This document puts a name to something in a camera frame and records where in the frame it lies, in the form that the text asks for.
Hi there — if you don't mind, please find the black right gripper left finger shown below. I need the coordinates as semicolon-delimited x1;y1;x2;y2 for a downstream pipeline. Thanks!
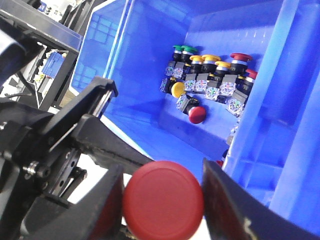
20;164;123;240

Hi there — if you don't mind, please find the red mushroom push button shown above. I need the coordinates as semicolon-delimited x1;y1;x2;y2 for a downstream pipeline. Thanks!
122;160;204;240

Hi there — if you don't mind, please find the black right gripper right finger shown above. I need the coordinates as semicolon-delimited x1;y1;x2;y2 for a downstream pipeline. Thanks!
202;158;319;240

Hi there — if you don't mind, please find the red push button upright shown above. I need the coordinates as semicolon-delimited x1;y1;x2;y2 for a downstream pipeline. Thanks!
219;52;253;97

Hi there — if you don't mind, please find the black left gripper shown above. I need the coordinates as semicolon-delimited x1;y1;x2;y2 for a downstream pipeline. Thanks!
0;76;151;208

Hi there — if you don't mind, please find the black metal frame cart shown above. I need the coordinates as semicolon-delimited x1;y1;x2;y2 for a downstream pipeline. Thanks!
0;0;83;111

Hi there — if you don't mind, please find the red push button small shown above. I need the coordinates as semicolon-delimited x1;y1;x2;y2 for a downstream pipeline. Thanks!
226;69;258;117

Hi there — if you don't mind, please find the yellow push button lying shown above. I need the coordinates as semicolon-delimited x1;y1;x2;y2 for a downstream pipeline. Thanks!
159;76;186;99

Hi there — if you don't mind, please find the red push button lying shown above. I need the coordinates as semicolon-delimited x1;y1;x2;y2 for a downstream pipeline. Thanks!
175;94;207;124

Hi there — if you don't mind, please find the yellow push button upright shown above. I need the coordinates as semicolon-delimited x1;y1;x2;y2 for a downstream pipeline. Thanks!
184;55;203;93

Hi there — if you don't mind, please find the green push button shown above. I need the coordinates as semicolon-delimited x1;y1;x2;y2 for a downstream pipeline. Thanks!
165;44;184;77
172;45;198;80

